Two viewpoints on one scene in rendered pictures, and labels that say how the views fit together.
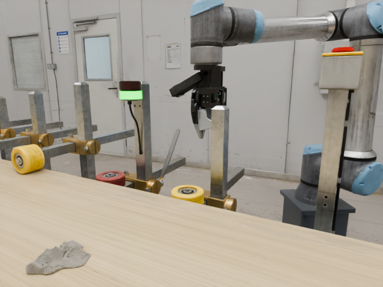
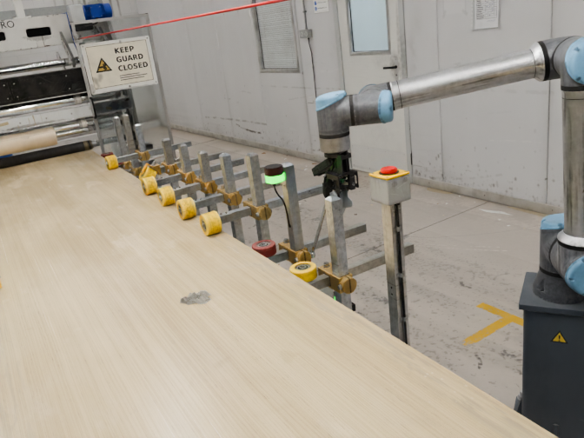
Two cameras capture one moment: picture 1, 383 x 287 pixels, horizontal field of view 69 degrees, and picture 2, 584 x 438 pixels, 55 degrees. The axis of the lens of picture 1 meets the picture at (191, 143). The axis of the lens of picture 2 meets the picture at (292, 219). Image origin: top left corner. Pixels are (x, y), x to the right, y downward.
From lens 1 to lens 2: 112 cm
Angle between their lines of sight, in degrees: 33
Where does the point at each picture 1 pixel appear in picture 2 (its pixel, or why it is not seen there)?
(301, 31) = (487, 82)
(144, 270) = (229, 311)
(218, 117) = (328, 207)
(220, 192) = (337, 270)
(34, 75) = (284, 48)
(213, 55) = (333, 147)
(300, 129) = not seen: outside the picture
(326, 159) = (388, 256)
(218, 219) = (297, 292)
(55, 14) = not seen: outside the picture
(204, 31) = (323, 126)
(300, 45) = not seen: outside the picture
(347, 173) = (562, 263)
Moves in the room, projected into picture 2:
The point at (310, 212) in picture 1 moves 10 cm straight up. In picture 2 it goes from (530, 308) to (531, 281)
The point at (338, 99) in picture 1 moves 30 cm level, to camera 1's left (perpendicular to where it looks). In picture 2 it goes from (387, 210) to (282, 202)
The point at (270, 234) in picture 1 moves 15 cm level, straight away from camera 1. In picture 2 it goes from (315, 307) to (355, 284)
